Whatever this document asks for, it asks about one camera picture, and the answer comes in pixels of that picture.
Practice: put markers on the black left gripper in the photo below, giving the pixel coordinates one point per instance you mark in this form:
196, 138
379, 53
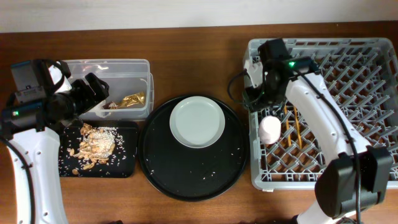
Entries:
89, 99

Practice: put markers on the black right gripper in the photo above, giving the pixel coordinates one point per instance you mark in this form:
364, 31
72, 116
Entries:
250, 96

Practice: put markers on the wooden chopstick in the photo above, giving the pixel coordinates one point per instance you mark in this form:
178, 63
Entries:
299, 138
289, 142

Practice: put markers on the food scraps pile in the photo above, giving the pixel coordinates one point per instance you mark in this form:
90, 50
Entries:
88, 149

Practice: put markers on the pink plastic cup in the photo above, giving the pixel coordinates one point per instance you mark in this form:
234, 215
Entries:
269, 130

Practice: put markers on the gold candy wrapper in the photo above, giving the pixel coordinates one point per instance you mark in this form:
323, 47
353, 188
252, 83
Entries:
127, 101

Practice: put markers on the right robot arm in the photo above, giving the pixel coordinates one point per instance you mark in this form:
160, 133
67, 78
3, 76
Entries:
321, 118

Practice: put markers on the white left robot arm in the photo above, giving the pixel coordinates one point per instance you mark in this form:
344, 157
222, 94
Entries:
44, 102

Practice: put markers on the clear plastic waste bin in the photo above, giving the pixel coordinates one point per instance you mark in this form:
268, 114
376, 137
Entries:
125, 77

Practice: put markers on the grey dishwasher rack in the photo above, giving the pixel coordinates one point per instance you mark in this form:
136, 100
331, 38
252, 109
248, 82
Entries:
361, 76

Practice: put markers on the black rectangular tray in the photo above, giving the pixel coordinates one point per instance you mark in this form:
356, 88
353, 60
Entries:
129, 131

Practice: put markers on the grey round plate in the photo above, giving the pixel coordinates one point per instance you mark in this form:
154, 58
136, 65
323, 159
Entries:
197, 122

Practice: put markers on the round black serving tray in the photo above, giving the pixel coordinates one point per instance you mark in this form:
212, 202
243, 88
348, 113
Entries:
189, 174

